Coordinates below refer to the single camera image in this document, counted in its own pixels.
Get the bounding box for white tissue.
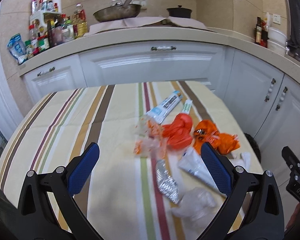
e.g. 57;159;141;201
229;152;251;172

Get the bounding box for clear plastic glove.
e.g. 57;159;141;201
171;187;217;229

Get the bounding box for white squeezed tube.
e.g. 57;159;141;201
178;146;225;196

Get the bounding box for silver foil wrapper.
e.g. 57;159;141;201
155;159;179;204

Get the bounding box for orange plastic bag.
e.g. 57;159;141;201
193;120;240;155

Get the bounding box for red plastic bag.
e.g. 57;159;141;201
162;113;193;151

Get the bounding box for green white small tube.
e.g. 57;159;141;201
181;99;192;115

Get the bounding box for clear orange printed wrapper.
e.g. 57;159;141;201
134;115;167;160

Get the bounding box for blue white toothpaste tube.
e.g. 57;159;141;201
146;90;183;124

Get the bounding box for black trash bin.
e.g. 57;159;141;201
244;133;261;163

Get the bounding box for person's right hand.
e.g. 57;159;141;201
286;203;300;230

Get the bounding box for striped tablecloth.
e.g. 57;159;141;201
0;81;252;239

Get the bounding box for white stacked bowls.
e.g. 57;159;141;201
267;27;287;56

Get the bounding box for dark oil bottle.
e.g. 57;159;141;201
255;17;262;44

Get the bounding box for blue white snack bag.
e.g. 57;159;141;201
7;33;27;64

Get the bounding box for white spice rack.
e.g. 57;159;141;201
29;10;63;47

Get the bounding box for black lidded pot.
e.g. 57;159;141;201
167;5;192;18

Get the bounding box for beige stove cover cloth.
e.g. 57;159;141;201
84;16;209;36

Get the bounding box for steel wok pan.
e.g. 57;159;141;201
93;0;141;22

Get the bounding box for cabinet door handle right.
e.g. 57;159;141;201
275;87;288;111

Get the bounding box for cabinet door handle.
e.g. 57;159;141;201
275;87;288;111
264;78;276;102

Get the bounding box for cabinet door handle left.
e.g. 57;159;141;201
264;78;276;102

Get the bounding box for white wall socket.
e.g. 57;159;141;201
272;14;281;25

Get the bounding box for drawer handle left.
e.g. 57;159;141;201
37;67;56;77

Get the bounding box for drawer handle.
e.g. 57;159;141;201
37;67;56;77
151;46;177;51

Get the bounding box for drawer handle centre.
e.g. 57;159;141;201
151;46;177;51

